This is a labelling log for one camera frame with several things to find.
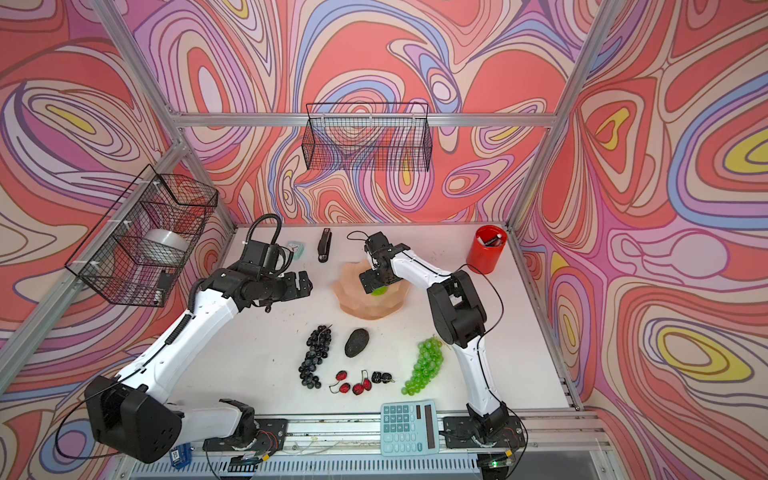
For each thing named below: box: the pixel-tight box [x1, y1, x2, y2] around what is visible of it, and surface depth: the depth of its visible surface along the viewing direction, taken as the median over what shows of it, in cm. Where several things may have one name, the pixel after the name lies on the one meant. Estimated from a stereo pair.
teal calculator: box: [380, 400, 439, 457], surface depth 74 cm
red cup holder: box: [466, 225, 508, 275], surface depth 103 cm
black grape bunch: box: [298, 325, 332, 389], surface depth 84 cm
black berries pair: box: [371, 371, 395, 384], surface depth 83 cm
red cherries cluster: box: [329, 369, 372, 396], surface depth 82 cm
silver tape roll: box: [144, 228, 190, 252], surface depth 75 cm
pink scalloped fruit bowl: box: [333, 259, 411, 320], surface depth 100 cm
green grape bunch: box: [401, 335, 444, 396], surface depth 83 cm
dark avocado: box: [344, 328, 370, 358], surface depth 87 cm
